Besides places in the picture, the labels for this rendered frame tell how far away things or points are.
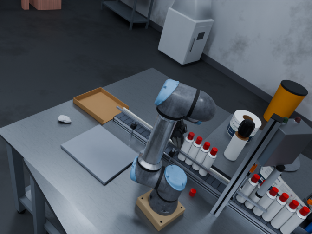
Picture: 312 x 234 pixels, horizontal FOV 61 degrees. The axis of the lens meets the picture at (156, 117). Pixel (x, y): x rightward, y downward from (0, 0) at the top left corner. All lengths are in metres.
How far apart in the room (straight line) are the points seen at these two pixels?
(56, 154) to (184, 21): 3.50
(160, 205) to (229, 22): 4.09
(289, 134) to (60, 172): 1.11
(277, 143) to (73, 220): 0.95
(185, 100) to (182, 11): 3.76
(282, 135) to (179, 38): 3.76
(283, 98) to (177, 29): 2.03
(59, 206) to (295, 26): 3.99
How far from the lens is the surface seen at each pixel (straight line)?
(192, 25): 4.53
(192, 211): 1.51
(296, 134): 1.17
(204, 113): 1.02
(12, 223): 2.35
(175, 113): 1.02
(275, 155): 1.19
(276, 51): 4.65
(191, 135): 1.51
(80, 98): 2.00
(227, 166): 1.75
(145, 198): 1.40
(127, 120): 1.80
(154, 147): 1.13
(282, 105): 4.09
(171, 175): 1.23
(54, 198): 1.42
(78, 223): 1.35
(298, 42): 4.53
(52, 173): 1.51
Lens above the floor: 2.01
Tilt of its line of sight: 36 degrees down
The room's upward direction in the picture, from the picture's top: 17 degrees clockwise
